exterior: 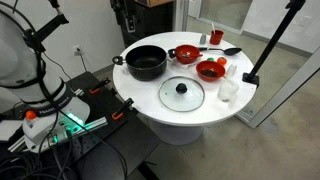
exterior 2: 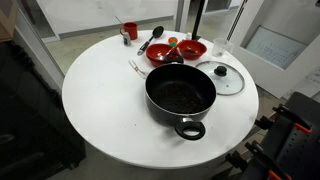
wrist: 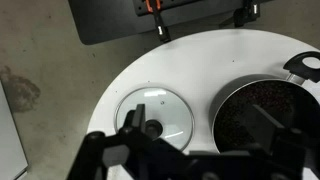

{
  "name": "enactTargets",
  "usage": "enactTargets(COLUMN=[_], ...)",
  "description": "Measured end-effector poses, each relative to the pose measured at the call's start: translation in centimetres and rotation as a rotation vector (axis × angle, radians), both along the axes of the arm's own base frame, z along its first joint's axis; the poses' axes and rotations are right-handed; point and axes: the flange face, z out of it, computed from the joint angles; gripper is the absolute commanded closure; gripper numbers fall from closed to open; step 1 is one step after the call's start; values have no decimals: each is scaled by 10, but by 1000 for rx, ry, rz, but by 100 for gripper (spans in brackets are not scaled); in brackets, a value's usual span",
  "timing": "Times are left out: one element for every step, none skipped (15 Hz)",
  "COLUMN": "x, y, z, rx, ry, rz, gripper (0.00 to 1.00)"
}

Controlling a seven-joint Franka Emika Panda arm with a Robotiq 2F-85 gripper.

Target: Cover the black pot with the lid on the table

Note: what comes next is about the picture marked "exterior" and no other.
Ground silver aluminium rail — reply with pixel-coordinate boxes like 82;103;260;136
8;116;108;153

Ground glass lid with black knob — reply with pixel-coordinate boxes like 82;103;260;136
158;76;205;112

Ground red bowl near pot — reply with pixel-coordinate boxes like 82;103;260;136
175;45;202;64

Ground round white table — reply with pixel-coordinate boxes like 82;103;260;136
112;31;258;146

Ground black cooking pot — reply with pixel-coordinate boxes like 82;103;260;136
112;45;173;81

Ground white wall power outlet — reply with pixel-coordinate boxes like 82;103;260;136
73;45;83;56

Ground black clamp orange tip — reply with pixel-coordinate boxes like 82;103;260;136
112;98;134;121
89;78;111;94

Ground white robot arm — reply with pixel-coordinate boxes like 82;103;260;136
0;10;90;153

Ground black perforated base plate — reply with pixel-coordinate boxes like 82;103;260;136
68;72;160;180

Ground black clamp orange tip front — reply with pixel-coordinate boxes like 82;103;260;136
112;98;134;121

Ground clear plastic measuring cup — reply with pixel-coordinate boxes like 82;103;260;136
217;79;239;102

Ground red bowl with dark contents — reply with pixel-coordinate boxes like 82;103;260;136
196;60;226;82

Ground orange and green small toy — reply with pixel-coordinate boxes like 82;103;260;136
207;57;227;66

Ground black camera stand pole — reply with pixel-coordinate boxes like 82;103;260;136
242;0;306;86

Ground small grey shaker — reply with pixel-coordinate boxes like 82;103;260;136
199;34;206;45

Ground small white bottle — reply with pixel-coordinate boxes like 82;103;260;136
226;64;237;77

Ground red cup with straw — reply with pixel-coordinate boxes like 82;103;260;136
210;23;224;45

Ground black clamp orange tip rear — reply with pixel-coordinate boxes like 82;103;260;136
89;78;111;94

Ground black serving spoon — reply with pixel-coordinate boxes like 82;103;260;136
198;47;242;56

